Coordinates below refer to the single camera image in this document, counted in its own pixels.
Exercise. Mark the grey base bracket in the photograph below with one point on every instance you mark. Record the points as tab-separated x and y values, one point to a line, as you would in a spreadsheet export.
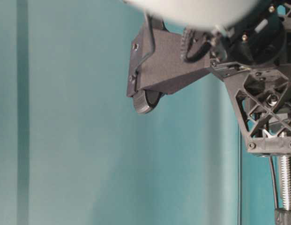
282	217

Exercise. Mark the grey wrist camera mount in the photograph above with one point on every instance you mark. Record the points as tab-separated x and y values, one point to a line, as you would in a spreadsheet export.
162	62

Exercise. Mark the white blurred robot arm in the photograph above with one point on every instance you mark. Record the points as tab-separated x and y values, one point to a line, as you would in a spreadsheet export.
212	17

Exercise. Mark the silver threaded rod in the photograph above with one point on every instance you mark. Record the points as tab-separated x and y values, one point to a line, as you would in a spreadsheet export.
285	181

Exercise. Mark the grey lattice gripper body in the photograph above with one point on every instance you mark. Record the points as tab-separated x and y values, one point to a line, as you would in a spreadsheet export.
257	75

